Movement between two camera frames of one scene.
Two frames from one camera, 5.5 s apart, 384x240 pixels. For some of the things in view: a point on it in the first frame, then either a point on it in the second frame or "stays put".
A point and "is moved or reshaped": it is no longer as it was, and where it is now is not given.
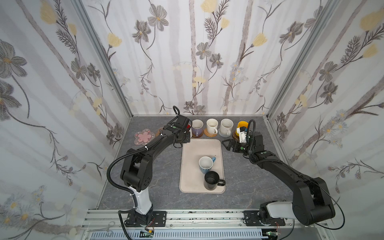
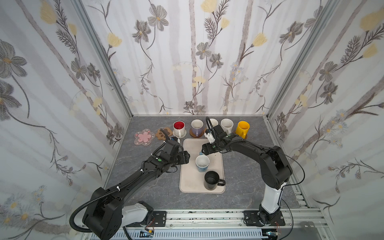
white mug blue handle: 205,163 is moved or reshaped
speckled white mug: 226,124 stays put
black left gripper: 186,133 -> 170,142
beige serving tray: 191,179 stays put
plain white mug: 212,126 stays put
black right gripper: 235,144 -> 216,133
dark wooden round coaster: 198,136 stays put
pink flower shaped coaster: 144,137 stays put
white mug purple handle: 197,127 stays put
